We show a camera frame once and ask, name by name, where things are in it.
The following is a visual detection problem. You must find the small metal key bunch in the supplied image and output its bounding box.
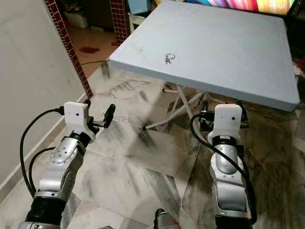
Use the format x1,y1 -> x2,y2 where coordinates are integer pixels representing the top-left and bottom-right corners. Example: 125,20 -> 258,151
164,52 -> 176,64

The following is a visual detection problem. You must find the small red floor mat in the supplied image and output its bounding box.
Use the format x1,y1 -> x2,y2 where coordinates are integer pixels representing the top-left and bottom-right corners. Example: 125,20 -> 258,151
79,46 -> 101,54

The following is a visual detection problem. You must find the grey folding table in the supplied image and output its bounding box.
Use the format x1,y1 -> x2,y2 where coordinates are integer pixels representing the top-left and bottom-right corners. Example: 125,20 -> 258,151
109,0 -> 302,131

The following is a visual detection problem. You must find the red brick tile pillar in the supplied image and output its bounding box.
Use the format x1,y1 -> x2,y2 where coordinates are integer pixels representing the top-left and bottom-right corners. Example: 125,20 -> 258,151
109,0 -> 131,47

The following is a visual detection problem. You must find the white chair with blue seat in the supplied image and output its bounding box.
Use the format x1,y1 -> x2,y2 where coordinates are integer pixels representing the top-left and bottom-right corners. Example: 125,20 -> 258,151
126,0 -> 156,34

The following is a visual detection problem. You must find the colourful striped screen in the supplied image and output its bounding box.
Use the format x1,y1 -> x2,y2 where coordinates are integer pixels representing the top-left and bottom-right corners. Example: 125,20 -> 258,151
183,0 -> 296,15

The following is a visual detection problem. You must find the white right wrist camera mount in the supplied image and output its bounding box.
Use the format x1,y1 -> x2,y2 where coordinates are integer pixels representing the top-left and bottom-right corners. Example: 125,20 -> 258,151
213,104 -> 244,139

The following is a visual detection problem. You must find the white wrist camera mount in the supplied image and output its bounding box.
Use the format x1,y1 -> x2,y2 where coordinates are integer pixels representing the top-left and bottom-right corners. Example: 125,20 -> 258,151
63,102 -> 94,137
213,104 -> 244,139

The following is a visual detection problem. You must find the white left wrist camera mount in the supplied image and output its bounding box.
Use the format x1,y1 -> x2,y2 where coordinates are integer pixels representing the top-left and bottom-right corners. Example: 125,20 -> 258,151
63,102 -> 94,137

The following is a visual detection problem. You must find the thin black floor cable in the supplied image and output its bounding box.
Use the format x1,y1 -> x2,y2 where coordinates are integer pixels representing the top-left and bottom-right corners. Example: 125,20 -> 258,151
81,59 -> 110,66

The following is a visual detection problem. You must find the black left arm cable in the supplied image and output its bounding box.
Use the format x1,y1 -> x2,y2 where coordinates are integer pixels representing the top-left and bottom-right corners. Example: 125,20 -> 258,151
20,108 -> 65,199
28,146 -> 56,192

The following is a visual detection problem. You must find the red brick tile wall edge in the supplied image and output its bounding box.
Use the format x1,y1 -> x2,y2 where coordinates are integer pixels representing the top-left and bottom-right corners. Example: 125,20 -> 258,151
45,0 -> 94,100

